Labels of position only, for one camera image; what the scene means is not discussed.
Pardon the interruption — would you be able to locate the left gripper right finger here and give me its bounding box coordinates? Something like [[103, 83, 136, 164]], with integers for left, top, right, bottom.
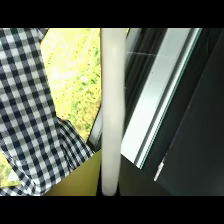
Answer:
[[118, 154, 171, 197]]

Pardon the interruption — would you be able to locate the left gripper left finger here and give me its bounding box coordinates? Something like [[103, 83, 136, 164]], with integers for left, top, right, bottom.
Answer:
[[45, 149, 102, 197]]

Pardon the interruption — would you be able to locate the checked shirt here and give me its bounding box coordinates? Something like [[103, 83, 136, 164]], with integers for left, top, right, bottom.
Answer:
[[0, 28, 95, 197]]

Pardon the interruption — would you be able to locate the silver frame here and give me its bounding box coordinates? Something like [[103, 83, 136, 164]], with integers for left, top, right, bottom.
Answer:
[[87, 28, 203, 170]]

